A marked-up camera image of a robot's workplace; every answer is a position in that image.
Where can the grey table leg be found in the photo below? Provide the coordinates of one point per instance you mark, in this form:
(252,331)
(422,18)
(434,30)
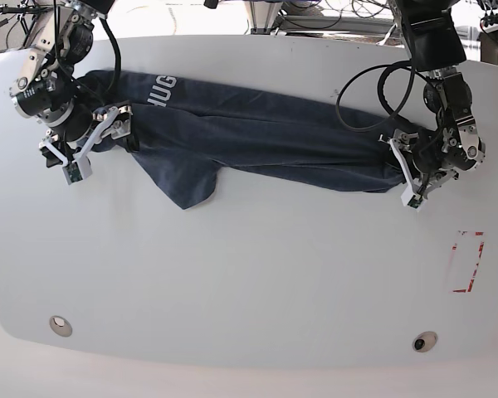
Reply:
(488,49)

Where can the red tape rectangle marking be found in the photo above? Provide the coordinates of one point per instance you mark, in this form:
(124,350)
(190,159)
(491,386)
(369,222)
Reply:
(464,261)

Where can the right table grommet hole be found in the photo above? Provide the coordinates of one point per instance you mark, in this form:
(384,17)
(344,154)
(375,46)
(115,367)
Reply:
(425,341)

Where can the right-side wrist camera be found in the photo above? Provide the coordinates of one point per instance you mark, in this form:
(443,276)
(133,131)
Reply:
(76,172)

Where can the left table grommet hole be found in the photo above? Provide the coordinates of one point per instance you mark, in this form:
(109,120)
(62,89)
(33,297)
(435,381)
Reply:
(60,326)

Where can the black tripod stand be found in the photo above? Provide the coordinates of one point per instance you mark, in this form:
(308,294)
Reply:
(21,21)

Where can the left-side wrist camera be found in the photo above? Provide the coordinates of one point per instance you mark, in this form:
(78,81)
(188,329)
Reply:
(415,202)

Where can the metal frame post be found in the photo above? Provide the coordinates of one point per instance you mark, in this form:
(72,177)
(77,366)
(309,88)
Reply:
(262,15)

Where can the dark blue T-shirt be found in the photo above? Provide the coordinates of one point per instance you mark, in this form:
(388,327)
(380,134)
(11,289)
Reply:
(189,130)

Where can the left-side robot arm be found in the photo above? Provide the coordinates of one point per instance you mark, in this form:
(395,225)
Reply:
(438,100)

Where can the table grommet hole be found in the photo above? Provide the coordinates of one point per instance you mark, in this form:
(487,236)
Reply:
(60,326)
(425,341)

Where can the right-side robot arm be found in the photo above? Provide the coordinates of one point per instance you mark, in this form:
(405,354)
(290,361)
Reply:
(46,82)

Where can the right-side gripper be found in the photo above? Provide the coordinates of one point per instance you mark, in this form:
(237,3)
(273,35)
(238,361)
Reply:
(78,131)

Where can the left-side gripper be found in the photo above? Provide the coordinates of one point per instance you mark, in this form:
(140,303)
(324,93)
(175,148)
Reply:
(421,160)

